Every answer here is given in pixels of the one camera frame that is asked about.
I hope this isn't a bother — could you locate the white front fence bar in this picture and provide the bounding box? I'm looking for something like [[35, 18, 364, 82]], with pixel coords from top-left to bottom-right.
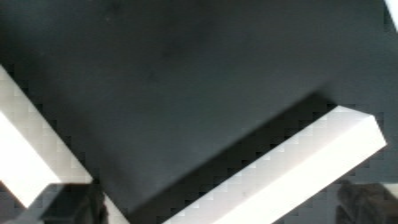
[[163, 106, 385, 224]]

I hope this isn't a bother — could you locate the white right fence bar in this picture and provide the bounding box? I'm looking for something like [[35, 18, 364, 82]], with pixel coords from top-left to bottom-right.
[[0, 66, 127, 224]]

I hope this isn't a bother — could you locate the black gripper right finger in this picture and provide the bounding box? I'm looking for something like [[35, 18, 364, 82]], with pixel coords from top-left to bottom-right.
[[335, 182, 398, 224]]

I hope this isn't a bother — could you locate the white fence bar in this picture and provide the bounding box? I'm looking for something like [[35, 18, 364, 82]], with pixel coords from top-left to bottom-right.
[[0, 66, 127, 224], [163, 106, 385, 224]]

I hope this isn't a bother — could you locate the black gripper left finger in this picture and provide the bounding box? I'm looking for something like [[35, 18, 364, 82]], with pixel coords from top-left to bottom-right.
[[14, 183, 106, 224]]

